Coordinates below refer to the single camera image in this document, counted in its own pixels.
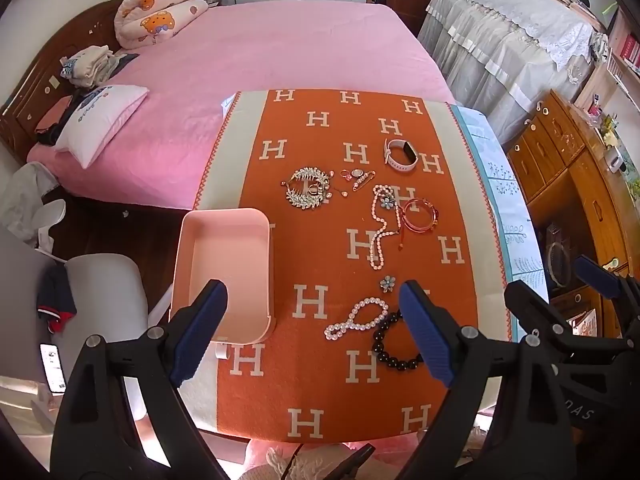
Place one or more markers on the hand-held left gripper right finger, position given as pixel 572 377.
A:
pixel 425 330

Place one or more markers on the pink bed sheet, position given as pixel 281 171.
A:
pixel 250 60

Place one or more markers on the silver leaf tiara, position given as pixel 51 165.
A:
pixel 296 195

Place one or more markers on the orange letter-print blanket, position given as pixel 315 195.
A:
pixel 310 240

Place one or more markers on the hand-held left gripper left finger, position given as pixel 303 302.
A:
pixel 200 330

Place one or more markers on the stack of folded clothes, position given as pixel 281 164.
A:
pixel 87 65

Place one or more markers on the pile of dark clothes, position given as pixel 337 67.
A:
pixel 55 120

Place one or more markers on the pink plastic tray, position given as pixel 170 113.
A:
pixel 225 260

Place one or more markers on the rolled bear-print quilt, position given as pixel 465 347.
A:
pixel 160 15

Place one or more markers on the pearl safety pin brooch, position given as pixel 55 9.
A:
pixel 364 181

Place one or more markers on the smartphone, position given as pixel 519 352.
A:
pixel 52 367

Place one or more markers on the white smartwatch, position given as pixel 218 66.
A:
pixel 400 160

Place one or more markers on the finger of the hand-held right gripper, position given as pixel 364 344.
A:
pixel 540 310
pixel 595 275

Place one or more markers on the red books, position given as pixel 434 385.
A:
pixel 631 52

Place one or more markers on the white plastic bag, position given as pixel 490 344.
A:
pixel 25 195

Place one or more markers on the dark wooden headboard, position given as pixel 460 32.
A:
pixel 40 60

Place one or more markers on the light blue floral mat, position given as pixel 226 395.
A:
pixel 505 200

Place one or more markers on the wooden cabinet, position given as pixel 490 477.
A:
pixel 575 185

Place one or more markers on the white printed pillow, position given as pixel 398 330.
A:
pixel 105 115

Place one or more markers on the dark garment on chair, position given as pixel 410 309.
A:
pixel 56 300

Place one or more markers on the white lace furniture cover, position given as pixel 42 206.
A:
pixel 500 25

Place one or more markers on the blue flower brooch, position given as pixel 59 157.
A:
pixel 388 284

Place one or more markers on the white chair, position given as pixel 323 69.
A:
pixel 105 290

